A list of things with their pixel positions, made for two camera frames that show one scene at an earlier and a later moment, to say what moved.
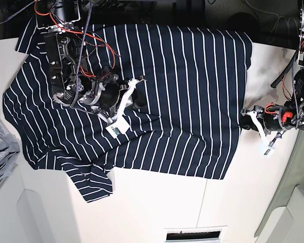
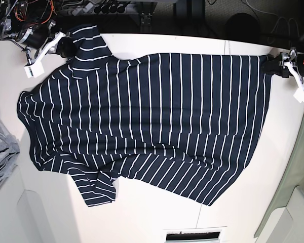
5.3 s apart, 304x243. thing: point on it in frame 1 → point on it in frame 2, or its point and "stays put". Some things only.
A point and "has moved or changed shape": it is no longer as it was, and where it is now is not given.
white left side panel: [16, 214] stays put
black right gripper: [273, 118] → [274, 64]
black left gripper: [105, 95] → [35, 37]
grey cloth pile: [4, 148] stays put
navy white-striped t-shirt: [196, 81] has moved or changed shape
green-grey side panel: [290, 217] stays put
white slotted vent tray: [194, 235] stays put
